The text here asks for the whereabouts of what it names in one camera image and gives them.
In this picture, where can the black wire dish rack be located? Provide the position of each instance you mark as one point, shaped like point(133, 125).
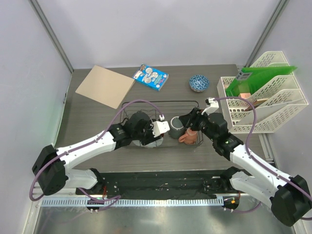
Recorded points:
point(170, 109)

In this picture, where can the blue red patterned bowl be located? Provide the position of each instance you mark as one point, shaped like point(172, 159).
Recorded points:
point(199, 83)

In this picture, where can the pink mug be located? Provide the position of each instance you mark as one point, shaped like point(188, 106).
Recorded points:
point(189, 137)

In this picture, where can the white file organizer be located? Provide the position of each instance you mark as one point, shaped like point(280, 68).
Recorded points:
point(285, 100)

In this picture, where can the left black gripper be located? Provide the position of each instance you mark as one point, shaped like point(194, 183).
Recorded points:
point(151, 138)

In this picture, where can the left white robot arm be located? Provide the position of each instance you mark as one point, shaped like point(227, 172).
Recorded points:
point(54, 169)

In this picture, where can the grey mug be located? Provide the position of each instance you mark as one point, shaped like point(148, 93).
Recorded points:
point(176, 128)

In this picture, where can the brown items in organizer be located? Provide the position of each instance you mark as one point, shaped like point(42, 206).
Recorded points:
point(255, 102)

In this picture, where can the blue picture box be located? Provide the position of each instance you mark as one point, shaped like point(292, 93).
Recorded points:
point(150, 77)

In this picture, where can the green plastic folder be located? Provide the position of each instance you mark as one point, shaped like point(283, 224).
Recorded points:
point(251, 79)

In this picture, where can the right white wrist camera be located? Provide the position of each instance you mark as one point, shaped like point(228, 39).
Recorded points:
point(211, 106)

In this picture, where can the white plate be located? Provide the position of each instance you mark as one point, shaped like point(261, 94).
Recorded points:
point(154, 144)

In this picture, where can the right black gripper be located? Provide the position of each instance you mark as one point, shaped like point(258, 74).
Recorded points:
point(193, 117)

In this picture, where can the white slotted cable duct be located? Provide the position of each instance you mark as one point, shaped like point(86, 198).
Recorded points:
point(86, 202)

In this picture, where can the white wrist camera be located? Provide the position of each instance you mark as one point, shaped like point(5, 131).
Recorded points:
point(160, 127)
point(211, 106)

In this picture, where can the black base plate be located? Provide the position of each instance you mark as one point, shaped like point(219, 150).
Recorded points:
point(163, 185)

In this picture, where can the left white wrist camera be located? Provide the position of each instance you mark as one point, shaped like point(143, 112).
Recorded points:
point(160, 127)

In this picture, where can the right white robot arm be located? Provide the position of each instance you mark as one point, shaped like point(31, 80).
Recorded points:
point(288, 197)

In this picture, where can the beige board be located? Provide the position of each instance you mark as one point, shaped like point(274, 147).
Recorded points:
point(105, 86)

